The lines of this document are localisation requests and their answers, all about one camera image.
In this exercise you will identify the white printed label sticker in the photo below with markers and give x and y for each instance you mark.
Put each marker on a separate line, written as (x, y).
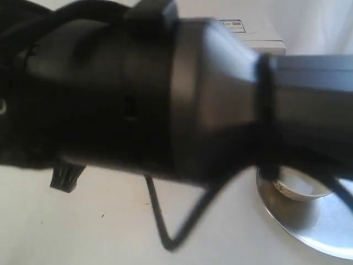
(234, 25)

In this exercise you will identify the round silver metal tray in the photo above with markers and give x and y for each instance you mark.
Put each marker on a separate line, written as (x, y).
(324, 224)

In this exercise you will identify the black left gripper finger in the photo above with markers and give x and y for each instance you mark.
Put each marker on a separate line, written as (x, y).
(65, 177)

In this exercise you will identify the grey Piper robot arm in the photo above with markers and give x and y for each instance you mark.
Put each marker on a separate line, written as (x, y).
(142, 90)

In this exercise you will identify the white microwave oven body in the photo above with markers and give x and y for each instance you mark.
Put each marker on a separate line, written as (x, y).
(260, 33)

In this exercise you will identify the white ceramic bowl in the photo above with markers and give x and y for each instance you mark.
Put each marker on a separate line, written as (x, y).
(299, 186)

